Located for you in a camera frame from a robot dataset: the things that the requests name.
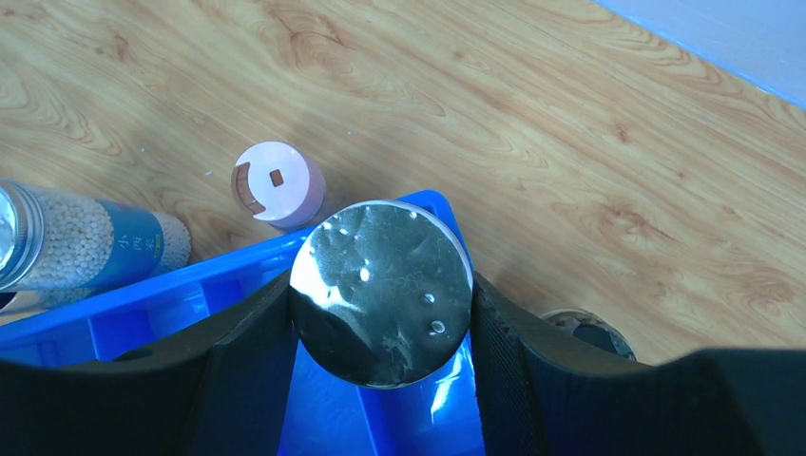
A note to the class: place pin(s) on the blue divided plastic bin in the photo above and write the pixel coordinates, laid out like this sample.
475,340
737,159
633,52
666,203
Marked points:
324,415

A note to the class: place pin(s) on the silver lid blue label jar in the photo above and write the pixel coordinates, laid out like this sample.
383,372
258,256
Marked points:
380,294

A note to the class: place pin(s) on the black cap soy bottle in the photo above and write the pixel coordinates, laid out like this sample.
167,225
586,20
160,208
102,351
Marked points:
591,329

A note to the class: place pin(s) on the silver lid millet jar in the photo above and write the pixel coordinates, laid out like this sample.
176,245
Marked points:
64,247

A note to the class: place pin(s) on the pink lid spice jar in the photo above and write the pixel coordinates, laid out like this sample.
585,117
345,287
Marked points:
278,185

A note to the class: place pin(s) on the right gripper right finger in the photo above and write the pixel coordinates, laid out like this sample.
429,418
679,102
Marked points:
541,391

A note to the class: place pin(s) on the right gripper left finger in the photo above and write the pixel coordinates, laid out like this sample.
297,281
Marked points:
219,387

